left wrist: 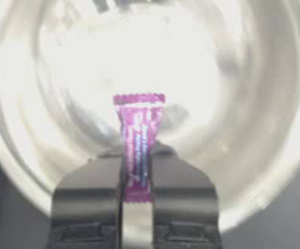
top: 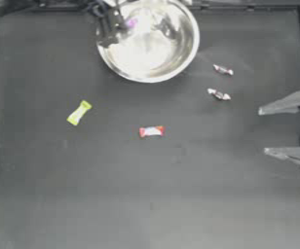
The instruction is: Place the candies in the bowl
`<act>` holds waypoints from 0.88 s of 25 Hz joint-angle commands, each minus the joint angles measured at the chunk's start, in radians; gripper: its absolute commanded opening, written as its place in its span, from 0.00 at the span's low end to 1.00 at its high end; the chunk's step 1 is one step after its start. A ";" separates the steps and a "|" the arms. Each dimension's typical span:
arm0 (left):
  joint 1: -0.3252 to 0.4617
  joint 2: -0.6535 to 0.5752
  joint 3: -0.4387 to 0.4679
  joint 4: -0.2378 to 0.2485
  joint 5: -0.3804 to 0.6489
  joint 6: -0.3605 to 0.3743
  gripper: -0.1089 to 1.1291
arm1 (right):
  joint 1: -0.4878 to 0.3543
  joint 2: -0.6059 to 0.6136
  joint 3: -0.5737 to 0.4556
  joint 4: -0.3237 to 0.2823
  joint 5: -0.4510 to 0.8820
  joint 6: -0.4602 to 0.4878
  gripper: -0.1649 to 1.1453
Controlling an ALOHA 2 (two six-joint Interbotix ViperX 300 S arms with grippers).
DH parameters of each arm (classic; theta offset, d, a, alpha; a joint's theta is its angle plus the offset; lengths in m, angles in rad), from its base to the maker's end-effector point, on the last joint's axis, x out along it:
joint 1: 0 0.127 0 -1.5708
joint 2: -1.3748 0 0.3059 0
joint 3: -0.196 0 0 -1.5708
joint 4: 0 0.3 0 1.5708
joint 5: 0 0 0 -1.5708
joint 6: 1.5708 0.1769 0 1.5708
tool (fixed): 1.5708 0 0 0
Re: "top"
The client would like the yellow-green candy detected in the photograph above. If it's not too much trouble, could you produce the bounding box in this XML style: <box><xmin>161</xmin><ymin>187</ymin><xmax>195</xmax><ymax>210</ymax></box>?
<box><xmin>66</xmin><ymin>99</ymin><xmax>94</xmax><ymax>126</ymax></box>

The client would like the red and white candy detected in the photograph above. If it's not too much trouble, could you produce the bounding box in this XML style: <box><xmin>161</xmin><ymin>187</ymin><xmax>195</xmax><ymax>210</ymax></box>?
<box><xmin>138</xmin><ymin>124</ymin><xmax>167</xmax><ymax>139</ymax></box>

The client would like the pink candy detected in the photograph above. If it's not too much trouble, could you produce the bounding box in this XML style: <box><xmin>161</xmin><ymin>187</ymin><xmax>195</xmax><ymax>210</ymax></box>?
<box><xmin>125</xmin><ymin>18</ymin><xmax>139</xmax><ymax>30</ymax></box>

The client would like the steel bowl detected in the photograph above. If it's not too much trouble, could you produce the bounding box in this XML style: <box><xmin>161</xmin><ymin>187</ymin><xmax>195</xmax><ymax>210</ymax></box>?
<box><xmin>95</xmin><ymin>0</ymin><xmax>201</xmax><ymax>84</ymax></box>

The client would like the silver candy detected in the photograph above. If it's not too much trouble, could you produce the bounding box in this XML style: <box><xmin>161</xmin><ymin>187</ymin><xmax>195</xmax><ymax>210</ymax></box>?
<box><xmin>206</xmin><ymin>88</ymin><xmax>231</xmax><ymax>101</ymax></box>
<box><xmin>213</xmin><ymin>63</ymin><xmax>234</xmax><ymax>77</ymax></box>

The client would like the black table frame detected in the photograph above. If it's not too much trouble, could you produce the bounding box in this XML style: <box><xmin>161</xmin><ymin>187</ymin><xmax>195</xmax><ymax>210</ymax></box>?
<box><xmin>0</xmin><ymin>0</ymin><xmax>300</xmax><ymax>130</ymax></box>

